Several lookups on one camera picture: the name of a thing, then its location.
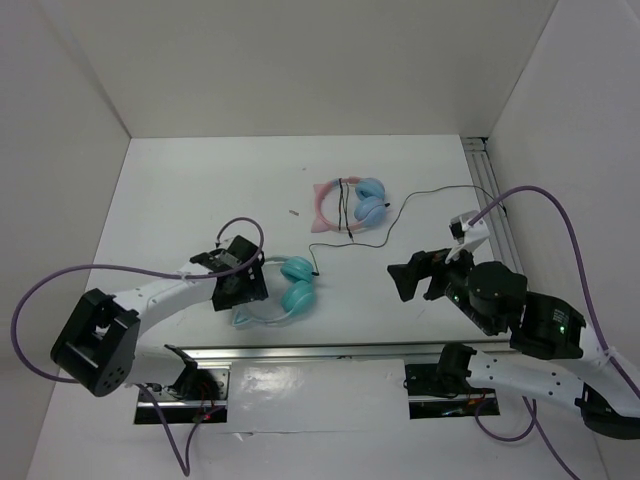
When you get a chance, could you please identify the teal cat ear headphones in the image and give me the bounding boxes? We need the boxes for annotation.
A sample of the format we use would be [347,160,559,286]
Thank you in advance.
[231,256,318,329]

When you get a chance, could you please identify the right side aluminium rail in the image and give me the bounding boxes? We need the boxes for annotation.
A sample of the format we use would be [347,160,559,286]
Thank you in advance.
[461,137,523,274]

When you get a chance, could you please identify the white front cover panel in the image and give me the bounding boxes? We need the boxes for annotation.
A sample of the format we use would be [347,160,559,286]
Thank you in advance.
[227,359,409,433]

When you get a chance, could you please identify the black pink headphone cable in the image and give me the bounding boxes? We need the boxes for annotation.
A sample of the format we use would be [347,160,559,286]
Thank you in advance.
[337,178,356,243]

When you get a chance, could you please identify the pink blue cat headphones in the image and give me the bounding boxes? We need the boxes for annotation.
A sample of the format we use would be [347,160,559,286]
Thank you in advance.
[311,176,389,235]

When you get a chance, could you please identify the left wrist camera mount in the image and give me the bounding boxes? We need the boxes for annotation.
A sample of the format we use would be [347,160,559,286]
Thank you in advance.
[190,248,242,273]

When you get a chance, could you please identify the aluminium rail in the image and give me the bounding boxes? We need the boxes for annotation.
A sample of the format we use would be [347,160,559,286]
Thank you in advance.
[164,339,521,362]
[461,137,523,274]

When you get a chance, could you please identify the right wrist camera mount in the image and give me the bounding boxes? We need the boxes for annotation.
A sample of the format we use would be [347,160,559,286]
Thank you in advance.
[445,210,490,264]

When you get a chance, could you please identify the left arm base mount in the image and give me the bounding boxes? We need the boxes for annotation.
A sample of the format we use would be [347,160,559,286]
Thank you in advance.
[134,364,231,425]

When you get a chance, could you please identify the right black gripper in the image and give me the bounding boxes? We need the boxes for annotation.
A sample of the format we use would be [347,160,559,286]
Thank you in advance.
[383,236,494,333]

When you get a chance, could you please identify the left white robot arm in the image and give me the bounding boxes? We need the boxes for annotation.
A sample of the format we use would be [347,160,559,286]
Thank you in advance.
[50,235,268,399]

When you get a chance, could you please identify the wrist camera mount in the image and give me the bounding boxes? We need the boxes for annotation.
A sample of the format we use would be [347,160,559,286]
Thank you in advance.
[445,210,490,264]
[190,248,242,273]

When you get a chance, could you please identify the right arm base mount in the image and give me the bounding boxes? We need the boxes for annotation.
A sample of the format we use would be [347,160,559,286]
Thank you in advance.
[403,363,500,420]

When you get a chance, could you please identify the black teal headphone cable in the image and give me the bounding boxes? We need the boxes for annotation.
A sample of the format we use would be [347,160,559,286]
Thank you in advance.
[308,185,507,278]

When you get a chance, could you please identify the front aluminium rail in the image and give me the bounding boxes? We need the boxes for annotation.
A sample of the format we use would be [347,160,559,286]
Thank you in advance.
[164,339,521,362]

